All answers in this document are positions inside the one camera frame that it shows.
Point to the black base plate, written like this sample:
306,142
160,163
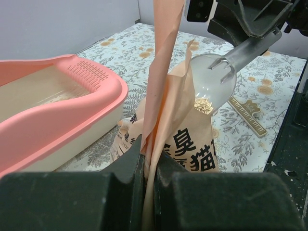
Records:
289,156

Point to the clear plastic litter scoop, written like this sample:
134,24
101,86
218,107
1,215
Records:
214,76

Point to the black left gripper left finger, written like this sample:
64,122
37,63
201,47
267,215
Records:
106,200

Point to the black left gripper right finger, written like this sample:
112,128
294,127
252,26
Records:
185,201

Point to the brown bag sealing clip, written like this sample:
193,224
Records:
248,111

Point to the pink cat litter box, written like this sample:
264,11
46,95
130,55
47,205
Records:
43,138

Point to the beige litter in box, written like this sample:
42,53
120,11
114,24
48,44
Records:
54,99

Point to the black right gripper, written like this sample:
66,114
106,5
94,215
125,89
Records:
236,20

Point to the orange cat litter bag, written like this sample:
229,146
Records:
169,118

